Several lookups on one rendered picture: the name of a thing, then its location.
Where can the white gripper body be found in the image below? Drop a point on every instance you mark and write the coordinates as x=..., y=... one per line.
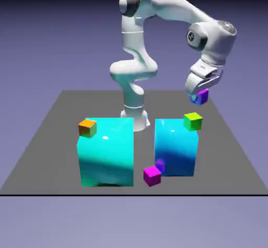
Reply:
x=193, y=82

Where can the small purple cube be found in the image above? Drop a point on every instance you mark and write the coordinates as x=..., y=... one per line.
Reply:
x=202, y=97

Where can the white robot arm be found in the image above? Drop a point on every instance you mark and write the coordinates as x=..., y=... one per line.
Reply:
x=134, y=43

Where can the small green cube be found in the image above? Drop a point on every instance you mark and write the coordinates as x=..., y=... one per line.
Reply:
x=193, y=120

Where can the small magenta cube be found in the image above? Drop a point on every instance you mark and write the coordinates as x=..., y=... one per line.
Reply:
x=152, y=175

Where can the small orange cube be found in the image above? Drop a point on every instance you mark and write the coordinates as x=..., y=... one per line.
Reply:
x=87, y=127

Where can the large cyan box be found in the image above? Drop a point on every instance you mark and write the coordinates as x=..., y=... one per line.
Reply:
x=175, y=147
x=105, y=153

